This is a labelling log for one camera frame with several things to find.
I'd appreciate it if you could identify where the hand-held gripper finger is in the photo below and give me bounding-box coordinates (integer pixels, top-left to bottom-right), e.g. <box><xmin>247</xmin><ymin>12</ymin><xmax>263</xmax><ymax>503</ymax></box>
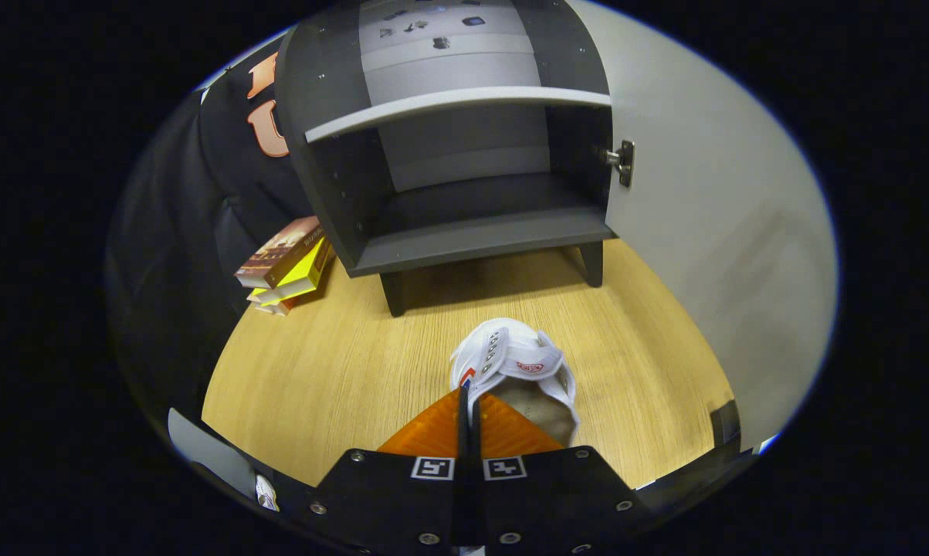
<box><xmin>469</xmin><ymin>392</ymin><xmax>656</xmax><ymax>555</ymax></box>
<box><xmin>310</xmin><ymin>378</ymin><xmax>470</xmax><ymax>555</ymax></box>

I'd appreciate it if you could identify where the white shoe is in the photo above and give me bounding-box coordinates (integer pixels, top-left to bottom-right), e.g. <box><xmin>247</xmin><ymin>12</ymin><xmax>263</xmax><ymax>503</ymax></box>
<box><xmin>449</xmin><ymin>317</ymin><xmax>581</xmax><ymax>449</ymax></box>

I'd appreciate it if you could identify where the dark grey shoe cabinet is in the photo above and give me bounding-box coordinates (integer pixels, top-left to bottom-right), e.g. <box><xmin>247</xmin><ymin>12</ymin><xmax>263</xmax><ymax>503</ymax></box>
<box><xmin>275</xmin><ymin>0</ymin><xmax>615</xmax><ymax>317</ymax></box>

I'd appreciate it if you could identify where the beige shoe cabinet door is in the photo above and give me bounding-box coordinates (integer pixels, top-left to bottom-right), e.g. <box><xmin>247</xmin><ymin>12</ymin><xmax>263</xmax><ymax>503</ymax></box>
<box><xmin>568</xmin><ymin>0</ymin><xmax>839</xmax><ymax>453</ymax></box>

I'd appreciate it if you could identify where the metal door hinge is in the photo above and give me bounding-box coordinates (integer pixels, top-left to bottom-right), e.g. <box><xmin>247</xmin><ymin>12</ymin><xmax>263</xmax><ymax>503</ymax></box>
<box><xmin>605</xmin><ymin>140</ymin><xmax>636</xmax><ymax>189</ymax></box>

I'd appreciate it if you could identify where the pale cabinet shelf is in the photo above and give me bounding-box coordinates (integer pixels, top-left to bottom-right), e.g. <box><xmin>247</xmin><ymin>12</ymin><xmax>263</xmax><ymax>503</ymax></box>
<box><xmin>304</xmin><ymin>86</ymin><xmax>613</xmax><ymax>145</ymax></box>

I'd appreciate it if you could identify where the small white printed object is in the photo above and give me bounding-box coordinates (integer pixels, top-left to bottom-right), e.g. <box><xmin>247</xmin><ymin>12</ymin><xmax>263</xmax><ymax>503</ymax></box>
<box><xmin>254</xmin><ymin>473</ymin><xmax>281</xmax><ymax>513</ymax></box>

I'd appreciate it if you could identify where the yellow book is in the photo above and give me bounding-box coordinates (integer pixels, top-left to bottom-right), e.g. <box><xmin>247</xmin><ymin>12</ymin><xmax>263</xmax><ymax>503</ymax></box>
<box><xmin>246</xmin><ymin>236</ymin><xmax>334</xmax><ymax>306</ymax></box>

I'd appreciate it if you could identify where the brown book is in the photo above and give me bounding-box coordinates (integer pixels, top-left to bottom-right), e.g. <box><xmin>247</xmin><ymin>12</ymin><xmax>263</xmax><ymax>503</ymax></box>
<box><xmin>234</xmin><ymin>216</ymin><xmax>327</xmax><ymax>290</ymax></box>

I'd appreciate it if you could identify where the black backdrop cloth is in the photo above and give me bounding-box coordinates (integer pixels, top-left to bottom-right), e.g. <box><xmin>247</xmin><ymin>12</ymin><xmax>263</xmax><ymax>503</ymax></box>
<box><xmin>109</xmin><ymin>46</ymin><xmax>318</xmax><ymax>433</ymax></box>

